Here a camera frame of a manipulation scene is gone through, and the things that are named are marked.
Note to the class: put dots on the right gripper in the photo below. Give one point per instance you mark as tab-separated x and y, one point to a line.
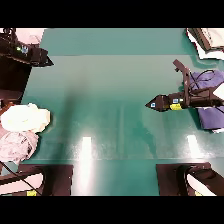
166	102

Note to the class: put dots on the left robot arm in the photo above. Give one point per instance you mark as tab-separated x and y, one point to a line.
33	55

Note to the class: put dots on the purple garment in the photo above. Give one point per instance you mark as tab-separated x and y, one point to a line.
210	118

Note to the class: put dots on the dark brown garment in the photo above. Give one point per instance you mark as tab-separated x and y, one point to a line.
202	37

